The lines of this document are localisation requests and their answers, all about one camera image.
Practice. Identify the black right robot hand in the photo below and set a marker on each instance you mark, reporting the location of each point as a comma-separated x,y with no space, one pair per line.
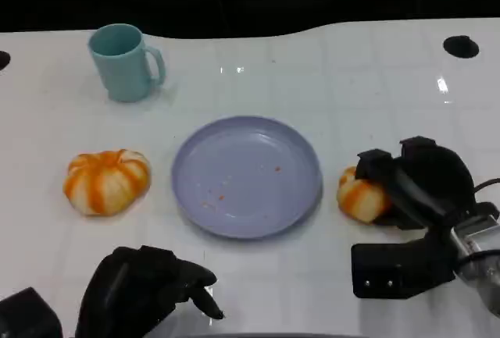
429,178

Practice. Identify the orange white toy bread roll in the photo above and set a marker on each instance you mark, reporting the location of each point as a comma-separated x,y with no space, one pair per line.
359,197
105,182

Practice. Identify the black round table grommet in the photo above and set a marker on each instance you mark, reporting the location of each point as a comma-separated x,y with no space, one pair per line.
3,61
461,46

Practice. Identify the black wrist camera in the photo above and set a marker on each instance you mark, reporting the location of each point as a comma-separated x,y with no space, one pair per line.
27,314
390,271

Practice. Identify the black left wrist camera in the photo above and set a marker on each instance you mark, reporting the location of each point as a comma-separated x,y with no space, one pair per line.
27,314

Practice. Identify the lilac plate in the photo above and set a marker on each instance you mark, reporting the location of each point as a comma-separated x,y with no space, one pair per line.
242,174

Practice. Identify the pale green mug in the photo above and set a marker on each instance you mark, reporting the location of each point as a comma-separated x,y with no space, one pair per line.
121,72

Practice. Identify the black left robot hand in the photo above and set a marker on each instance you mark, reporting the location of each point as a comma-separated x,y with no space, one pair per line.
129,287

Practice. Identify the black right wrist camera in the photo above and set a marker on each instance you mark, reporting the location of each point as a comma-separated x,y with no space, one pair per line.
390,271

